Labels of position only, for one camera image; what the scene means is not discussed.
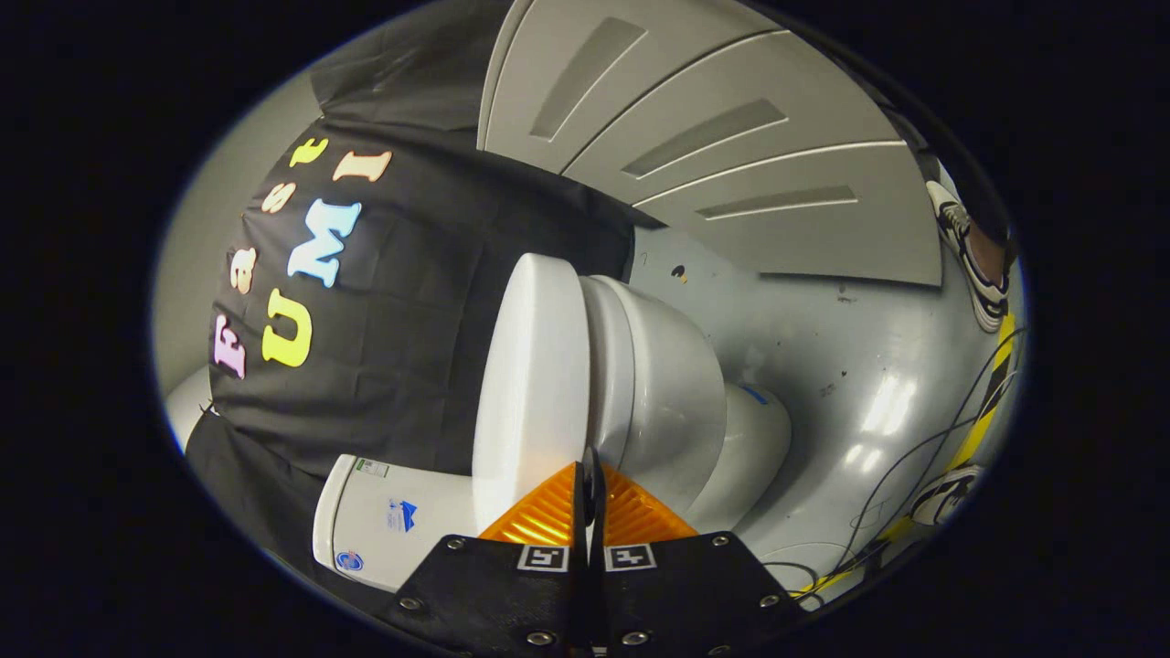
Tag yellow black floor tape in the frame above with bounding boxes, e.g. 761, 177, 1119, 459
791, 313, 1018, 600

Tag grey panelled cabinet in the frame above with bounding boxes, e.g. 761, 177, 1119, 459
474, 0, 944, 288

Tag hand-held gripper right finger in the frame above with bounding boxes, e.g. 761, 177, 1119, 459
588, 446, 807, 658

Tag white toilet seat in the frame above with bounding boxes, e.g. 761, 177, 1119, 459
580, 274, 638, 469

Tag white round object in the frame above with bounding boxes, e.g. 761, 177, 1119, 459
164, 365, 215, 455

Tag black backdrop cloth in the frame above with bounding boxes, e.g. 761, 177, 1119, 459
183, 0, 661, 609

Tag person's white sneaker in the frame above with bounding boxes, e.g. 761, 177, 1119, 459
909, 463, 985, 528
924, 179, 1012, 335

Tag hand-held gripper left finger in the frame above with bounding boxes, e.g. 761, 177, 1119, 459
379, 445, 592, 658

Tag black floor cables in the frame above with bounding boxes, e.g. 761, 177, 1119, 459
757, 324, 1028, 609

